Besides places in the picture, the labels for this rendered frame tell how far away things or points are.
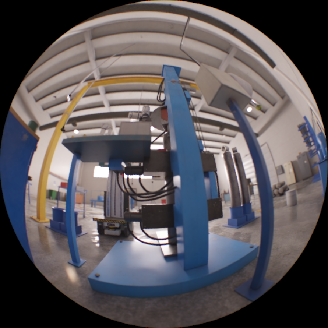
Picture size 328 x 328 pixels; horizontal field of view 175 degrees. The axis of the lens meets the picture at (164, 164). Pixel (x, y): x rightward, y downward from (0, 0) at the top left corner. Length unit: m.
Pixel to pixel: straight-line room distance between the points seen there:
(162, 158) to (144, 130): 0.32
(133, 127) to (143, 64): 6.30
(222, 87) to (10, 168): 1.27
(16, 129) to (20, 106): 10.82
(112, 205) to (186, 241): 1.74
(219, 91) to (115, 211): 2.27
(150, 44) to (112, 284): 7.00
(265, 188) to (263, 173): 0.07
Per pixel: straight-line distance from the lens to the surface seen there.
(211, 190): 1.05
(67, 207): 1.03
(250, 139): 0.61
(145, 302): 0.78
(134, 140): 0.73
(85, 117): 8.02
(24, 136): 0.84
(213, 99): 0.76
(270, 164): 11.87
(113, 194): 2.22
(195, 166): 0.75
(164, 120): 1.36
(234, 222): 2.19
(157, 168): 0.92
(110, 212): 2.24
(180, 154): 0.75
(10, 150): 0.80
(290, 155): 11.24
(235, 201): 2.16
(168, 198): 1.14
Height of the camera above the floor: 0.62
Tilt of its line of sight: 21 degrees up
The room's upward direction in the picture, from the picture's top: 3 degrees counter-clockwise
